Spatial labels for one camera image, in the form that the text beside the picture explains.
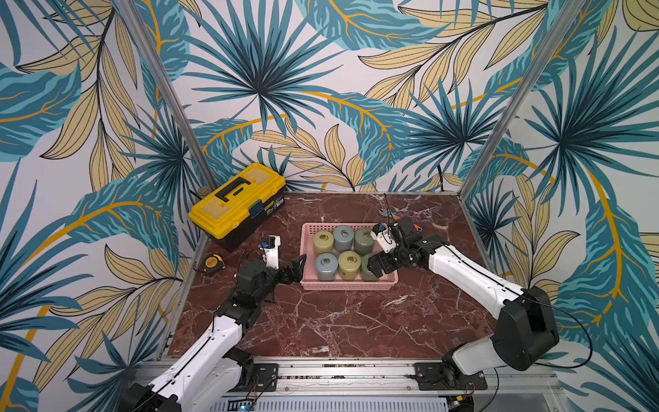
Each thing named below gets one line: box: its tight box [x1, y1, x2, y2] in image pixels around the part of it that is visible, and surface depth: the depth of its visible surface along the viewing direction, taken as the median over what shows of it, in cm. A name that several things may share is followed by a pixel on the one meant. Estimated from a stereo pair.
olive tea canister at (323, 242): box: [312, 230, 334, 258], surface depth 95 cm
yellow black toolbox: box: [187, 162, 287, 252], surface depth 97 cm
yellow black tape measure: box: [202, 254, 226, 275], surface depth 95 cm
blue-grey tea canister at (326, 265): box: [315, 252, 339, 282], surface depth 90 cm
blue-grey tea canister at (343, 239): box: [332, 224, 355, 253], surface depth 97 cm
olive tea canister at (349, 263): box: [338, 250, 362, 281], surface depth 90 cm
